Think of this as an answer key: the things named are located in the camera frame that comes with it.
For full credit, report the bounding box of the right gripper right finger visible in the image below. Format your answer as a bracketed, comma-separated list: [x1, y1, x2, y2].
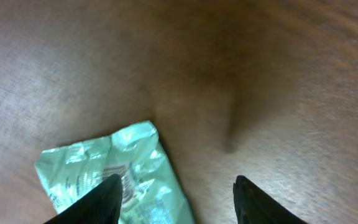
[232, 175, 306, 224]

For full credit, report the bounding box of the light blue wipes packet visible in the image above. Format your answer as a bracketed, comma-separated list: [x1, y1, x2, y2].
[35, 121, 195, 224]

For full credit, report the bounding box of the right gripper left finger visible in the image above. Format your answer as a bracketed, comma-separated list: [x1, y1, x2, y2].
[45, 174, 122, 224]

